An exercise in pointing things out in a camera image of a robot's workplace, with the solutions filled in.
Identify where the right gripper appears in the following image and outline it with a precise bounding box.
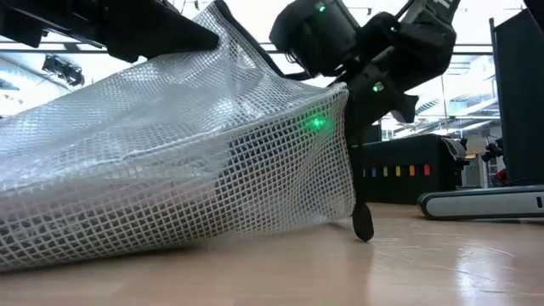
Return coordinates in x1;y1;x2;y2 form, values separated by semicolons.
269;0;420;148

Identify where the black network switch box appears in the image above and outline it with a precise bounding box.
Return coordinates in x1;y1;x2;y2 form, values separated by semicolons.
352;133;460;205

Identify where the grey device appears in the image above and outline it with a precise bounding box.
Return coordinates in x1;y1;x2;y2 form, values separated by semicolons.
416;184;544;221

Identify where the clear mesh zip pouch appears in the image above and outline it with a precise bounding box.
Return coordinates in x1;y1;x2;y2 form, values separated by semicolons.
0;0;376;273

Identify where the black background cabinet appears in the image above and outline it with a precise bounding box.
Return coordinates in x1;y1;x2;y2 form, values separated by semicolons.
365;122;383;144

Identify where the black partition panel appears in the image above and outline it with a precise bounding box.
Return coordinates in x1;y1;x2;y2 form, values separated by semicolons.
490;8;544;186

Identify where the background black camera rig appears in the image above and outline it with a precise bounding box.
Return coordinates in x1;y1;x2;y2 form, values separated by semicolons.
482;135;505;162

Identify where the black ceiling-mounted camera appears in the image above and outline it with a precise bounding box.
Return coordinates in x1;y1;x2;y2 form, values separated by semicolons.
41;54;86;88

